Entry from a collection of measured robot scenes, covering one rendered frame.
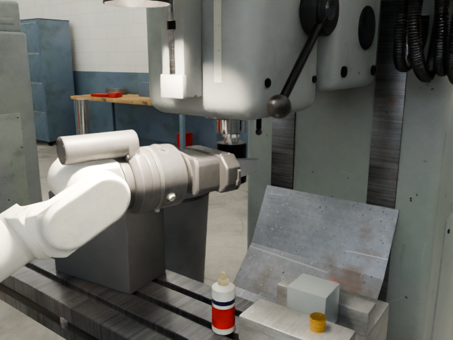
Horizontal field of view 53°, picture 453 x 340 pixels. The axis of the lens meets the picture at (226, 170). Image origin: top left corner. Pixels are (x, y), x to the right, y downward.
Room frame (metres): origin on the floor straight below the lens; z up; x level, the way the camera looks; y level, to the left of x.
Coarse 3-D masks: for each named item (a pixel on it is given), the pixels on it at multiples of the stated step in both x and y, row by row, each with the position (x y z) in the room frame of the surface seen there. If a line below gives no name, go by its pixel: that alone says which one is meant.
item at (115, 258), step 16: (160, 208) 0.92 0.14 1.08; (128, 224) 0.83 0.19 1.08; (144, 224) 0.87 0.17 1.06; (160, 224) 0.92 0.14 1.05; (96, 240) 0.87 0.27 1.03; (112, 240) 0.85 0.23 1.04; (128, 240) 0.83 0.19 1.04; (144, 240) 0.87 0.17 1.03; (160, 240) 0.92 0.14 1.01; (80, 256) 0.89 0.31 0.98; (96, 256) 0.87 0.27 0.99; (112, 256) 0.85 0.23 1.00; (128, 256) 0.83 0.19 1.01; (144, 256) 0.87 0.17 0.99; (160, 256) 0.91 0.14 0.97; (64, 272) 0.92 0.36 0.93; (80, 272) 0.89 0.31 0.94; (96, 272) 0.87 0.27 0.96; (112, 272) 0.85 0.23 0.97; (128, 272) 0.83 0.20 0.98; (144, 272) 0.87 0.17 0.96; (160, 272) 0.91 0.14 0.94; (112, 288) 0.85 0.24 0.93; (128, 288) 0.83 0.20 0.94
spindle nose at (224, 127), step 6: (216, 120) 0.68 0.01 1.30; (222, 120) 0.67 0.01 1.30; (228, 120) 0.67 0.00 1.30; (234, 120) 0.67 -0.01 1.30; (240, 120) 0.67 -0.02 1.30; (216, 126) 0.68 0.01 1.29; (222, 126) 0.67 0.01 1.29; (228, 126) 0.67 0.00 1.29; (234, 126) 0.67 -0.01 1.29; (240, 126) 0.67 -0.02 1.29; (246, 126) 0.69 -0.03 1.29; (222, 132) 0.67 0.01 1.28; (228, 132) 0.67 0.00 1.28; (234, 132) 0.67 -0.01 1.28; (240, 132) 0.67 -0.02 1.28
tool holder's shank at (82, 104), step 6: (78, 102) 0.95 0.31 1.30; (84, 102) 0.95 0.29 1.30; (78, 108) 0.95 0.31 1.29; (84, 108) 0.95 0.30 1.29; (78, 114) 0.95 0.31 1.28; (84, 114) 0.95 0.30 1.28; (78, 120) 0.95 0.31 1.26; (84, 120) 0.95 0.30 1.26; (78, 126) 0.95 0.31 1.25; (84, 126) 0.95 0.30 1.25; (84, 132) 0.95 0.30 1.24
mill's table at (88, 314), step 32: (0, 288) 0.94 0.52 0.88; (32, 288) 0.86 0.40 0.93; (64, 288) 0.86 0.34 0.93; (96, 288) 0.86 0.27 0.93; (160, 288) 0.86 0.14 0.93; (192, 288) 0.86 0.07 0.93; (64, 320) 0.79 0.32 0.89; (96, 320) 0.74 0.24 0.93; (128, 320) 0.74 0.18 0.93; (160, 320) 0.74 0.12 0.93; (192, 320) 0.76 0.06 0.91
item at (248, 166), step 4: (240, 160) 0.66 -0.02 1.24; (244, 160) 0.67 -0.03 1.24; (248, 160) 0.67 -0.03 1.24; (252, 160) 0.68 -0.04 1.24; (256, 160) 0.68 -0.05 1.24; (240, 164) 0.66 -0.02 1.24; (244, 164) 0.67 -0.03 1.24; (248, 164) 0.67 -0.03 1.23; (252, 164) 0.68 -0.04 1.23; (256, 164) 0.68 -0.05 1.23; (244, 168) 0.67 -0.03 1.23; (248, 168) 0.67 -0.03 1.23; (252, 168) 0.68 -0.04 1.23; (256, 168) 0.68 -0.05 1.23; (244, 172) 0.67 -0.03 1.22; (248, 172) 0.67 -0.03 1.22; (252, 172) 0.68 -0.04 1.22
